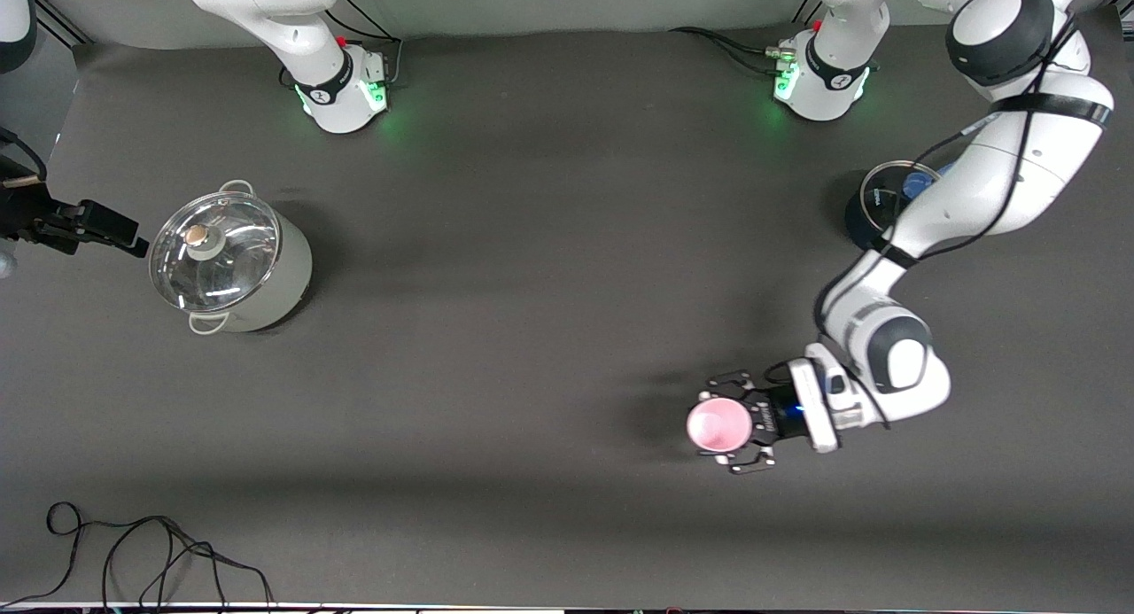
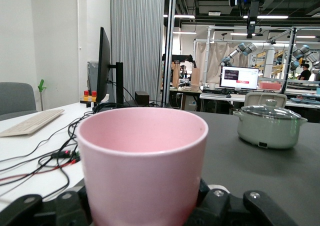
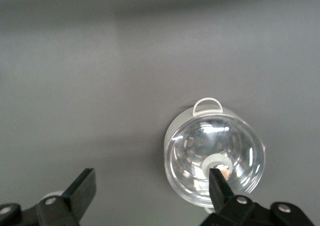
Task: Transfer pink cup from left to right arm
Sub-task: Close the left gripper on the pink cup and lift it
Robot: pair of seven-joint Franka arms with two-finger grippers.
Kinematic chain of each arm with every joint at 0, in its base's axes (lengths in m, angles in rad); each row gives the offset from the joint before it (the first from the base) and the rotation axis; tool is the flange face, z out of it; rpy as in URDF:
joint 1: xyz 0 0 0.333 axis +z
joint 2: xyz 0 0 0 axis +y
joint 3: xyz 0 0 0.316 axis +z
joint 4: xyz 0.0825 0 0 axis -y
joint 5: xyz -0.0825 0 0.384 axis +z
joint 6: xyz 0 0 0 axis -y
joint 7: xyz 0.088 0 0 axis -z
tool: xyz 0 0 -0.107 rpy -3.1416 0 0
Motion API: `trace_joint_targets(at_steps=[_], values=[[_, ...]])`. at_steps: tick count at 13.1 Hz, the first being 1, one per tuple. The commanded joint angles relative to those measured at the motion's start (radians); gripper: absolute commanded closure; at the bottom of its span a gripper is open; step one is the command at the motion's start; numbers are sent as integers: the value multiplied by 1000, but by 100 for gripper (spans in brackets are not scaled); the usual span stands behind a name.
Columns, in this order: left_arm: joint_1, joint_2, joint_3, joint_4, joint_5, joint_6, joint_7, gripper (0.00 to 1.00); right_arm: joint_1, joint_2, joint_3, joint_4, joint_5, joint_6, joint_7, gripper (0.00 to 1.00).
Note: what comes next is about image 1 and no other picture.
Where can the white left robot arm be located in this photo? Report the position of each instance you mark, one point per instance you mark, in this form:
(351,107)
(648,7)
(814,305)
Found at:
(992,189)

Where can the white cooking pot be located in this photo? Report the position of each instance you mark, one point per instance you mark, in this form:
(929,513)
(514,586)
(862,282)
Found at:
(288,286)

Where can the pink plastic cup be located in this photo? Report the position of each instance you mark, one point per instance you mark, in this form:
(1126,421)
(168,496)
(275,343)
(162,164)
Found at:
(718,423)

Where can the glass lid blue knob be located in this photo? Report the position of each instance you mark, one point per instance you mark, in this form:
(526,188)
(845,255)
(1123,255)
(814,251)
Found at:
(886,198)

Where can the dark blue saucepan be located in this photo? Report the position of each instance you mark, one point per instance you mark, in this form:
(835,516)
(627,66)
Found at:
(864,229)

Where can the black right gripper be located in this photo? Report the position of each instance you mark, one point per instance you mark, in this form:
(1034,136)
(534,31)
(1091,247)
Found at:
(25,213)

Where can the glass pot lid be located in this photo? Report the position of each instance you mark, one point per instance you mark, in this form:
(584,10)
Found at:
(230,268)

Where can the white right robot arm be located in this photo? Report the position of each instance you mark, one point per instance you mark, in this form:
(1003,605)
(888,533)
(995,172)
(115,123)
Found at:
(266,11)

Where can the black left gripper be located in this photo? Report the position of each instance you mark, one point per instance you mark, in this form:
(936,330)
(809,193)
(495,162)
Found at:
(767,421)

